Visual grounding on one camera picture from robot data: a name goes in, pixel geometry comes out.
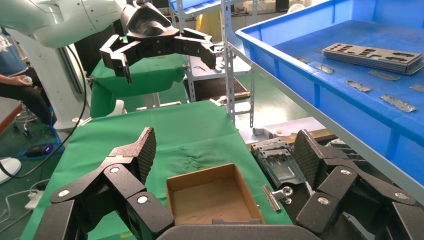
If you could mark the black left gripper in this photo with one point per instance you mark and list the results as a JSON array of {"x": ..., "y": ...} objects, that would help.
[{"x": 149, "y": 30}]

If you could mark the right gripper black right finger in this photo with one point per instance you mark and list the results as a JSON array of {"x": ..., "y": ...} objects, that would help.
[{"x": 348, "y": 192}]

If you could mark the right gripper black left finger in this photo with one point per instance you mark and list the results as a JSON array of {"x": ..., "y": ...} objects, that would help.
[{"x": 116, "y": 188}]

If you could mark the stack of metal shield plates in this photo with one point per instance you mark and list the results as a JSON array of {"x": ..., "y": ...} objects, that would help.
[{"x": 384, "y": 65}]

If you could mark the small white round object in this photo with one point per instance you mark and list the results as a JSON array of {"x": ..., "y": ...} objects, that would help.
[{"x": 28, "y": 79}]

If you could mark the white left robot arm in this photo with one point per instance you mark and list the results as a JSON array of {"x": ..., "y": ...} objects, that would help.
[{"x": 66, "y": 20}]

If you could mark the bare person forearm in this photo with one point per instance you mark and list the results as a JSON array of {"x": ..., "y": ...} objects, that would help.
[{"x": 6, "y": 80}]

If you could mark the brown cardboard box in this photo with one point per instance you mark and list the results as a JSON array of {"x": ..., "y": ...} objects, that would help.
[{"x": 205, "y": 202}]

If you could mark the blue plastic tray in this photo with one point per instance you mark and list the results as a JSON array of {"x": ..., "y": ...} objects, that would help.
[{"x": 331, "y": 33}]

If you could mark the bare person hand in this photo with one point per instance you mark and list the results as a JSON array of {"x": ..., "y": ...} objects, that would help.
[{"x": 20, "y": 81}]

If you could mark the green cloth covered table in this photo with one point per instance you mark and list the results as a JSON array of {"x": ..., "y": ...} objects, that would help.
[{"x": 149, "y": 76}]

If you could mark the small blue plastic bin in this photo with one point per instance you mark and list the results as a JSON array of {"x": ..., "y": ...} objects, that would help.
[{"x": 188, "y": 3}]

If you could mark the yellow sheet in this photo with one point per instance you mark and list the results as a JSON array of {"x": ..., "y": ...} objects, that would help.
[{"x": 208, "y": 24}]

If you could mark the dark board wooden edge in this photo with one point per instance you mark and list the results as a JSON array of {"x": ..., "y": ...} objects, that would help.
[{"x": 212, "y": 87}]

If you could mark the grey perforated metal rack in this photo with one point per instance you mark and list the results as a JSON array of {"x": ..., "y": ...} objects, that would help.
[{"x": 229, "y": 66}]

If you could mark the silver binder clip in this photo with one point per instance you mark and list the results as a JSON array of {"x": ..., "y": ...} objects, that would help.
[{"x": 270, "y": 197}]

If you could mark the white power strip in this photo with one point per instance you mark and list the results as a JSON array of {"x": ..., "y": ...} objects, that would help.
[{"x": 33, "y": 199}]

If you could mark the black device purple light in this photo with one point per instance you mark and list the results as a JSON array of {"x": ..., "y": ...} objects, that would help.
[{"x": 38, "y": 149}]

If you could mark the green table cloth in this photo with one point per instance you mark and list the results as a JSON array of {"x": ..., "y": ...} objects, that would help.
[{"x": 198, "y": 132}]

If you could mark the white pipe fitting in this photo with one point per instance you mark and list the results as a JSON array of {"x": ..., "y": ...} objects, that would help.
[{"x": 261, "y": 132}]

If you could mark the white round base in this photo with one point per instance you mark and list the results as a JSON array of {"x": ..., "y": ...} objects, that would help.
[{"x": 8, "y": 167}]

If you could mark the white robot torso column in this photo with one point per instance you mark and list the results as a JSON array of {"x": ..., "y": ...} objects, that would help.
[{"x": 49, "y": 82}]

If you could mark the wheeled metal stool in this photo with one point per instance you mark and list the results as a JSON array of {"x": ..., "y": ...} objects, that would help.
[{"x": 24, "y": 116}]

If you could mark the seated person dark clothes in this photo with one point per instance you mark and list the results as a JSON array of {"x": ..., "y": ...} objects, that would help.
[{"x": 26, "y": 99}]

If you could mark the large grey metal bracket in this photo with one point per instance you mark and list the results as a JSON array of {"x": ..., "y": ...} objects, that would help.
[{"x": 278, "y": 165}]

